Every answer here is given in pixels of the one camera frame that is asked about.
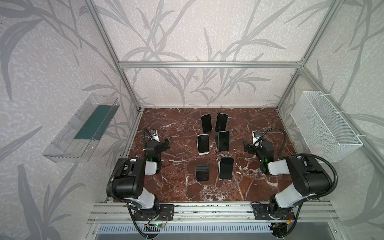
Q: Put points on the green circuit board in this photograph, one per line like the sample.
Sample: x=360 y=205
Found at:
x=153 y=226

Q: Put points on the clear plastic wall bin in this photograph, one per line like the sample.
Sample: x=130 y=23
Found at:
x=79 y=138

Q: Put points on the white framed phone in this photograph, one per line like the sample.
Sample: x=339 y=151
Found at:
x=203 y=144

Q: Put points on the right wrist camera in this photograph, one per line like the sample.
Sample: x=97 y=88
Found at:
x=256 y=137

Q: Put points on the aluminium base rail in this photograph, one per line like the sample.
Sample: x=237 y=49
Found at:
x=212 y=212

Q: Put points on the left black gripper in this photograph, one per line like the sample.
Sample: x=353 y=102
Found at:
x=162 y=144

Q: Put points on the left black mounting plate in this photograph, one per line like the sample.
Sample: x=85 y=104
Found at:
x=161 y=212

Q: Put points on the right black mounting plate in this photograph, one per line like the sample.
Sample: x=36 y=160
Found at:
x=271 y=212

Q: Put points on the black phone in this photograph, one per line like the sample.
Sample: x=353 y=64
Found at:
x=202 y=172
x=221 y=122
x=223 y=141
x=206 y=123
x=226 y=168

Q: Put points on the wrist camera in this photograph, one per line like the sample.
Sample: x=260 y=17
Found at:
x=256 y=137
x=154 y=135

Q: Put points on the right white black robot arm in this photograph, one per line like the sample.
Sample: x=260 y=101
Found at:
x=312 y=177

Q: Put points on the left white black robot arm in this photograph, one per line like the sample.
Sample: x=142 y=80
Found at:
x=126 y=184

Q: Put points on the black mounting plate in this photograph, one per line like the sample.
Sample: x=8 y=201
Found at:
x=271 y=212
x=161 y=212

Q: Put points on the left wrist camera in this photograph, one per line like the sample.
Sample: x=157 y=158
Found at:
x=154 y=135

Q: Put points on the white wire mesh basket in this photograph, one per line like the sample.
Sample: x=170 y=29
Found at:
x=324 y=129

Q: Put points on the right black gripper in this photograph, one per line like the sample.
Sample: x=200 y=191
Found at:
x=250 y=146

